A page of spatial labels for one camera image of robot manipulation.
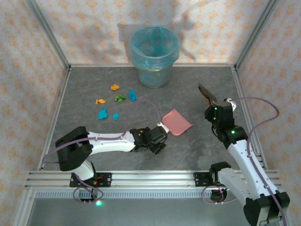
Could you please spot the pink plastic dustpan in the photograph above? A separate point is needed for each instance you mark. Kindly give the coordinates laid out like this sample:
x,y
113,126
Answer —
x,y
177,122

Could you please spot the small blue paper scrap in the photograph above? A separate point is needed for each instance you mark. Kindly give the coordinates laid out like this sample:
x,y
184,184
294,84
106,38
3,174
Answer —
x,y
115,116

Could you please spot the elongated blue paper scrap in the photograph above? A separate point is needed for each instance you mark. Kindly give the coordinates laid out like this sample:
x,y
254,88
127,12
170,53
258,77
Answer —
x,y
132,96

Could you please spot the green paper scrap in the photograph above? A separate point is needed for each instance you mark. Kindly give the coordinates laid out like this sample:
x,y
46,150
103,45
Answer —
x,y
120,98

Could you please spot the large blue paper scrap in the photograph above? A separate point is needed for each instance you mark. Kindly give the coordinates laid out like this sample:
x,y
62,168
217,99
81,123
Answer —
x,y
103,113

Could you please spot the orange paper scrap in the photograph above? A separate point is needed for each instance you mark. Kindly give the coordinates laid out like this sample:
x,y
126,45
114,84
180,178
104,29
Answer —
x,y
100,101
115,87

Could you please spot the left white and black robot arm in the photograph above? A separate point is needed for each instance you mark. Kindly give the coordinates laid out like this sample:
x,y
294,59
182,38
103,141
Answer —
x,y
110,144

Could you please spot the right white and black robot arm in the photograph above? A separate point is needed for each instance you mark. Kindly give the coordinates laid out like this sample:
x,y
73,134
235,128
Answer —
x,y
241,162

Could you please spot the light blue mesh bin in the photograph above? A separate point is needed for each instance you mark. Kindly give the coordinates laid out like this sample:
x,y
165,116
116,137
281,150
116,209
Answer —
x,y
154,77

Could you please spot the orange power connector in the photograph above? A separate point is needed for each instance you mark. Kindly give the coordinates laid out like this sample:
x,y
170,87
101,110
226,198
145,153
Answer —
x,y
97,180

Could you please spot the green status light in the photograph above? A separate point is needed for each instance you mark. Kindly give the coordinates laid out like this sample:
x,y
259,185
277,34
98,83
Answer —
x,y
98,202

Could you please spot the blue plastic bin liner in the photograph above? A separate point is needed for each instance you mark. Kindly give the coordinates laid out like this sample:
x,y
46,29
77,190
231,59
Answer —
x,y
141,56

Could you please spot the aluminium table edge rail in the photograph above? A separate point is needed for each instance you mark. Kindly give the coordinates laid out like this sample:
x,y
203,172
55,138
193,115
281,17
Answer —
x,y
249,122
200,65
55,117

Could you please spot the wide aluminium mounting rail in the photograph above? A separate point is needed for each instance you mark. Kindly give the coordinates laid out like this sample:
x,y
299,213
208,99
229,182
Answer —
x,y
152,179

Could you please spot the aluminium frame post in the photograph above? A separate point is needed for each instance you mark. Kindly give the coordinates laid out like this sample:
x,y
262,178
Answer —
x,y
47,33
256,33

